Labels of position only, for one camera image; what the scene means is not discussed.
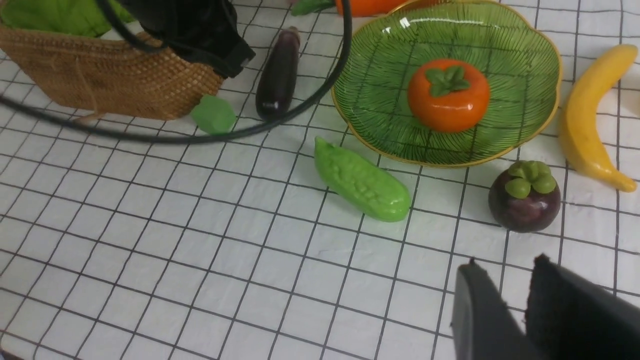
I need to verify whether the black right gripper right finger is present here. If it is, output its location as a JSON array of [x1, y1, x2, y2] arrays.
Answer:
[[525, 254, 640, 360]]

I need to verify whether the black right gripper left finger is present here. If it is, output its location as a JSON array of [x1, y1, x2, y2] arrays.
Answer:
[[451, 259, 543, 360]]

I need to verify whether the purple mangosteen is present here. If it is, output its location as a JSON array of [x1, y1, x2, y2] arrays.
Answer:
[[487, 161, 562, 233]]

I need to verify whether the yellow banana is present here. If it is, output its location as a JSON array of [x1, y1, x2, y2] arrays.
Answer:
[[558, 44, 639, 193]]

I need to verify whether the green bitter gourd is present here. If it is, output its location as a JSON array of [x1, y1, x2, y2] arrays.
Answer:
[[314, 136, 412, 223]]

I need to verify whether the dark purple eggplant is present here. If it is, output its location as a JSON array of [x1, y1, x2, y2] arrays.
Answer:
[[255, 26, 301, 121]]

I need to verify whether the orange carrot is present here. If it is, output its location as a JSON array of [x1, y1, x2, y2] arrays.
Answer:
[[291, 0, 409, 18]]

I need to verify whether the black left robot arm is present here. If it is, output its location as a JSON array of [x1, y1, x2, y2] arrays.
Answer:
[[118, 0, 256, 78]]

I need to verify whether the orange persimmon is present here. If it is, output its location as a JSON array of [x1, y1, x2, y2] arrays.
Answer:
[[406, 58, 491, 133]]

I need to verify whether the green glass leaf plate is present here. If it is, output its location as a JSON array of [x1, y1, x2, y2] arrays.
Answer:
[[331, 0, 563, 167]]

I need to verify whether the green foam cube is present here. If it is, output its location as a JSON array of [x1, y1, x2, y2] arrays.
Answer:
[[189, 95, 237, 135]]

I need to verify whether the woven rattan basket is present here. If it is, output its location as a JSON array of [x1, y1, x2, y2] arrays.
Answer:
[[0, 25, 224, 121]]

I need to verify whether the green basket lining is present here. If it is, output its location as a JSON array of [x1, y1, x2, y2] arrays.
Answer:
[[1, 0, 112, 38]]

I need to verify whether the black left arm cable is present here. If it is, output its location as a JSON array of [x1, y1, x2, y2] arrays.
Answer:
[[0, 0, 353, 146]]

